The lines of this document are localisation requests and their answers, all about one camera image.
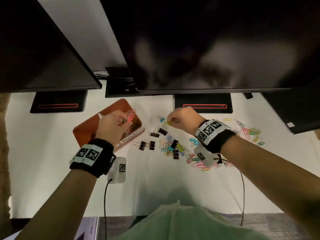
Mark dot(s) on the small black bracket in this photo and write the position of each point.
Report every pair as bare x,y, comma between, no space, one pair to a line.
248,95

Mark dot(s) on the black left wristband with markers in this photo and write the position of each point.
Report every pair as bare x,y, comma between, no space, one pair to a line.
100,157

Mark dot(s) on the wide black computer monitor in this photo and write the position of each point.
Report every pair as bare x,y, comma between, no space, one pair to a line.
212,42

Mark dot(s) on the black laptop with orange stripe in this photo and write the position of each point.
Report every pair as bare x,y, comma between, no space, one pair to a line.
202,99

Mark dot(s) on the black wristband with markers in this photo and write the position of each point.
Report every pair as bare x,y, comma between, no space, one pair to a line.
217,139
100,157

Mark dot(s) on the single black binder clip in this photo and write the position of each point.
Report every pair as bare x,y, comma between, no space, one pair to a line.
155,134
152,145
163,131
142,146

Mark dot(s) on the plain cardboard box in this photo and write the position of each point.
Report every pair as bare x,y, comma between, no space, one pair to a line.
317,134

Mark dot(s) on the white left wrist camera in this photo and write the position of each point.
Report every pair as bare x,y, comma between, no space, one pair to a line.
117,174

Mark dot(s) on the printed cardboard tissue box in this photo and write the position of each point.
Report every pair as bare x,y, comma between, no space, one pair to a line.
3,159

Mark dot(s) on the orange divided sorting box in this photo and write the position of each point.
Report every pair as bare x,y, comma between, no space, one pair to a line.
85,132

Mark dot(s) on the black monitor stand red stripe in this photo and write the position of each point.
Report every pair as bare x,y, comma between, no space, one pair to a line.
57,97

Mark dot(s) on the person's right forearm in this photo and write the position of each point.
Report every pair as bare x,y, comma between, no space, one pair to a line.
275,182

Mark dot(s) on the small blue binder clip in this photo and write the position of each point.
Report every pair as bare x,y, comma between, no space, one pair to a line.
162,119

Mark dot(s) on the pile of colorful paper clips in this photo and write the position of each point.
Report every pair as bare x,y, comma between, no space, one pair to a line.
252,132

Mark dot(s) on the black right wristband with markers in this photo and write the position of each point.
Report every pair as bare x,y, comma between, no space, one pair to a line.
217,139

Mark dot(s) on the person's left hand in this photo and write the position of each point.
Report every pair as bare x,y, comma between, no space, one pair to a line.
112,127

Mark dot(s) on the sorted heap of paper clips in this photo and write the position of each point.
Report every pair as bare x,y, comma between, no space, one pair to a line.
136,127

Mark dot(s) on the green shirt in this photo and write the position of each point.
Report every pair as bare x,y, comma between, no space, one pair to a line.
190,227

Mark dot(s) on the person's right hand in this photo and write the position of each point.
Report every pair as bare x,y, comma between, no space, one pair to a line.
187,119

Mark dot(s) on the person's left forearm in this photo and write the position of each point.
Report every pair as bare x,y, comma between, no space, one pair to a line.
57,207

